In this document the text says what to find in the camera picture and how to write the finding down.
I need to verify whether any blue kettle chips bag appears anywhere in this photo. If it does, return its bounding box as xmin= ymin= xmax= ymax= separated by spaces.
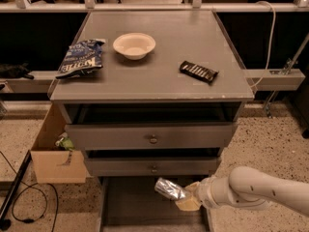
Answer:
xmin=56 ymin=39 xmax=105 ymax=79

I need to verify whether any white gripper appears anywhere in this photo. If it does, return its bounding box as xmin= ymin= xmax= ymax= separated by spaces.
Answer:
xmin=176 ymin=177 xmax=216 ymax=212

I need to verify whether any black object on ledge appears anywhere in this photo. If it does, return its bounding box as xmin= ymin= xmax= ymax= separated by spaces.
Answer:
xmin=0 ymin=63 xmax=34 ymax=79

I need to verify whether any green plastic bottle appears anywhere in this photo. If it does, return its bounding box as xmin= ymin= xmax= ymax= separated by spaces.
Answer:
xmin=55 ymin=132 xmax=74 ymax=151

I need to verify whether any dark chocolate bar wrapper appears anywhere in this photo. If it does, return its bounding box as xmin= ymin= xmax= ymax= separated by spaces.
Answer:
xmin=180 ymin=61 xmax=218 ymax=83

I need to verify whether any white paper bowl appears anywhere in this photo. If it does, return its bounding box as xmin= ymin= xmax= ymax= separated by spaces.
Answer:
xmin=113 ymin=33 xmax=155 ymax=60

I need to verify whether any black floor bar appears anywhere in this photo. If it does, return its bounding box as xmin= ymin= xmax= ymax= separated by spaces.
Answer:
xmin=0 ymin=152 xmax=31 ymax=232

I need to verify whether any cardboard box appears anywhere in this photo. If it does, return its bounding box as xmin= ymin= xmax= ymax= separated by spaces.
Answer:
xmin=30 ymin=105 xmax=88 ymax=184

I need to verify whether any silver redbull can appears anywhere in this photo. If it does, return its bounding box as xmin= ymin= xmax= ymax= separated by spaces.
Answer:
xmin=154 ymin=178 xmax=187 ymax=201

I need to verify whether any grey open bottom drawer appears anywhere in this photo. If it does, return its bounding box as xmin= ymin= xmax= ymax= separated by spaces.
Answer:
xmin=97 ymin=177 xmax=211 ymax=232

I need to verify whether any white hanging cable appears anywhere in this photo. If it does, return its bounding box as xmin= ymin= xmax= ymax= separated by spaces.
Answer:
xmin=248 ymin=0 xmax=277 ymax=89

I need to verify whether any grey top drawer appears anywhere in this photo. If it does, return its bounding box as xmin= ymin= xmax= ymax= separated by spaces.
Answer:
xmin=65 ymin=124 xmax=237 ymax=150

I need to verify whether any grey drawer cabinet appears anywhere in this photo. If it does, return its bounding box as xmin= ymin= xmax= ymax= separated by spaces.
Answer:
xmin=47 ymin=9 xmax=255 ymax=232

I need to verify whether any black floor cable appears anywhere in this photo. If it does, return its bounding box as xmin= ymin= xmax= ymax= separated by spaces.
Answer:
xmin=0 ymin=151 xmax=59 ymax=232

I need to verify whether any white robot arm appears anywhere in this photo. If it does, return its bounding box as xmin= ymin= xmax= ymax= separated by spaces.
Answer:
xmin=176 ymin=166 xmax=309 ymax=217

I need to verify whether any grey middle drawer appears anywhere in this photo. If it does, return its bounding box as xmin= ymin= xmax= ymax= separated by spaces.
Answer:
xmin=84 ymin=158 xmax=221 ymax=177

